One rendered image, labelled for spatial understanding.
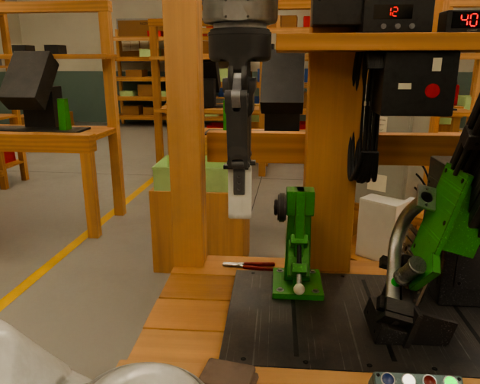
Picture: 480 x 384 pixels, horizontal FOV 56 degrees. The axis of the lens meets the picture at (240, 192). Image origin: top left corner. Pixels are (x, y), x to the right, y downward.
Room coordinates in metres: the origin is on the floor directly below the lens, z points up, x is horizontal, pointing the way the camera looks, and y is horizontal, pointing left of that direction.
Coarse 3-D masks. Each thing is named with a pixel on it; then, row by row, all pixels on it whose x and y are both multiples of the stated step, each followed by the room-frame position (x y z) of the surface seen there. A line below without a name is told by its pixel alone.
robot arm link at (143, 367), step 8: (120, 368) 0.33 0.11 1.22; (128, 368) 0.33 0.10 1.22; (136, 368) 0.33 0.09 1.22; (144, 368) 0.33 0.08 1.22; (152, 368) 0.33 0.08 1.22; (160, 368) 0.33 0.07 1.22; (168, 368) 0.33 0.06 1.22; (176, 368) 0.34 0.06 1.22; (104, 376) 0.33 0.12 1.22; (112, 376) 0.32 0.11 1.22; (120, 376) 0.32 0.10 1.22; (128, 376) 0.32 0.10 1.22; (136, 376) 0.32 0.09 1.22; (144, 376) 0.32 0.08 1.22; (152, 376) 0.32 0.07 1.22; (160, 376) 0.32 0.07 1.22; (168, 376) 0.32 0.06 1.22; (176, 376) 0.32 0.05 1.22; (184, 376) 0.32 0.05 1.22; (192, 376) 0.34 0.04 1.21
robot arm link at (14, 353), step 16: (0, 320) 0.40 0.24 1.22; (0, 336) 0.37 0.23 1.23; (16, 336) 0.38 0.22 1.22; (0, 352) 0.35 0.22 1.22; (16, 352) 0.36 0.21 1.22; (32, 352) 0.38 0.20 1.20; (48, 352) 0.41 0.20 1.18; (0, 368) 0.34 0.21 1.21; (16, 368) 0.35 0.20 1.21; (32, 368) 0.36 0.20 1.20; (48, 368) 0.38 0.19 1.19; (64, 368) 0.39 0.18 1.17
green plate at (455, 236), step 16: (448, 176) 0.89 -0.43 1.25; (464, 176) 0.82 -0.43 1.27; (448, 192) 0.86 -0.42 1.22; (464, 192) 0.81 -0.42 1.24; (448, 208) 0.83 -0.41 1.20; (464, 208) 0.82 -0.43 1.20; (432, 224) 0.87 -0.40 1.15; (448, 224) 0.81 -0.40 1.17; (464, 224) 0.82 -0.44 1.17; (416, 240) 0.92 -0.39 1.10; (432, 240) 0.84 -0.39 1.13; (448, 240) 0.82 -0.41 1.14; (464, 240) 0.82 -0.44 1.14; (464, 256) 0.82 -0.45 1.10
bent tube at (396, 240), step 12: (420, 192) 0.91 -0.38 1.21; (432, 192) 0.91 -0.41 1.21; (408, 204) 0.94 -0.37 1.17; (420, 204) 0.89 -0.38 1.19; (432, 204) 0.89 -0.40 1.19; (408, 216) 0.95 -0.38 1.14; (396, 228) 0.97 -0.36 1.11; (396, 240) 0.96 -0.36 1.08; (396, 252) 0.94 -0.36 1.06; (396, 264) 0.92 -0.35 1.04; (396, 288) 0.87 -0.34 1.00
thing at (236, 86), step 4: (236, 76) 0.53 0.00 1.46; (240, 76) 0.53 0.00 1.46; (236, 80) 0.52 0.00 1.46; (240, 80) 0.52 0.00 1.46; (232, 84) 0.52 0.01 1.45; (236, 84) 0.52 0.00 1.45; (240, 84) 0.52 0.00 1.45; (232, 88) 0.51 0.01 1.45; (236, 88) 0.51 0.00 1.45; (240, 88) 0.51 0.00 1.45; (232, 92) 0.50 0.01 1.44; (236, 92) 0.50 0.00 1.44; (232, 96) 0.50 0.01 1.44; (236, 96) 0.50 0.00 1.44; (232, 100) 0.50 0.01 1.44; (236, 100) 0.50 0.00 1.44; (232, 104) 0.51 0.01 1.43; (236, 104) 0.51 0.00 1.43; (240, 104) 0.51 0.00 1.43
